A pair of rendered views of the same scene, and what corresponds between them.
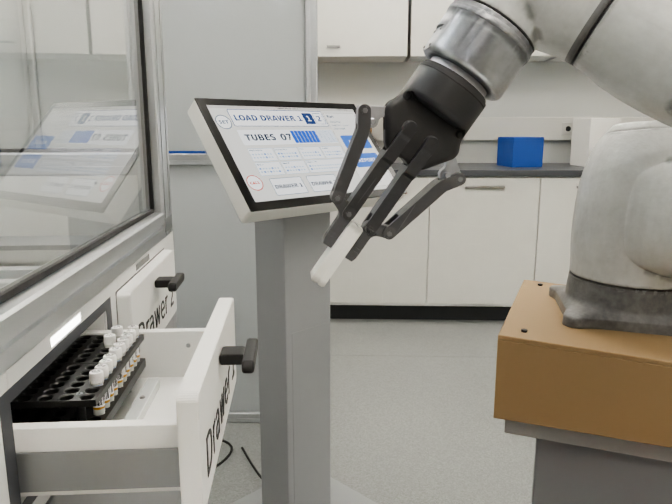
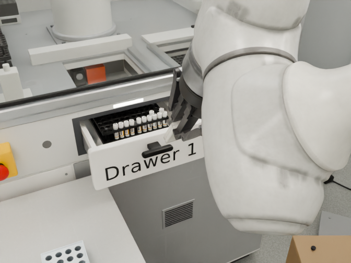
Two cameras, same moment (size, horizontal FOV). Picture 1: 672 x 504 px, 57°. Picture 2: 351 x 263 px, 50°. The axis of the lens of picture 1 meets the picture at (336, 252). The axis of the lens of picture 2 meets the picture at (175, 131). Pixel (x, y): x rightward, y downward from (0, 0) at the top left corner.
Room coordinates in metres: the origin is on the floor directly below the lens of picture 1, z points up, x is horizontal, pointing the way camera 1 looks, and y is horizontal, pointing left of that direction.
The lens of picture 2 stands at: (0.38, -0.56, 1.42)
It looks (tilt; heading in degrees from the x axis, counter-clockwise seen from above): 34 degrees down; 67
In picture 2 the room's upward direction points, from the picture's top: straight up
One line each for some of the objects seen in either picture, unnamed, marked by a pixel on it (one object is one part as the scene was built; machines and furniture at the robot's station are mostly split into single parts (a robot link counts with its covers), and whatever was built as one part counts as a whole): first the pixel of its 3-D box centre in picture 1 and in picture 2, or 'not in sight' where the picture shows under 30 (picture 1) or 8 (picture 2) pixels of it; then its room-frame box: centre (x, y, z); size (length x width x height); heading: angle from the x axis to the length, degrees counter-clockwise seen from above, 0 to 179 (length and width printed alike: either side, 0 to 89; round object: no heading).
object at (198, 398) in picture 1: (213, 385); (151, 153); (0.60, 0.13, 0.87); 0.29 x 0.02 x 0.11; 4
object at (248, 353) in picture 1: (238, 355); (155, 148); (0.60, 0.10, 0.91); 0.07 x 0.04 x 0.01; 4
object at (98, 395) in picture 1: (113, 365); (135, 124); (0.59, 0.22, 0.90); 0.18 x 0.02 x 0.01; 4
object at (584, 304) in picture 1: (619, 292); not in sight; (0.88, -0.42, 0.90); 0.22 x 0.18 x 0.06; 168
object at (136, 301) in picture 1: (151, 302); not in sight; (0.90, 0.28, 0.87); 0.29 x 0.02 x 0.11; 4
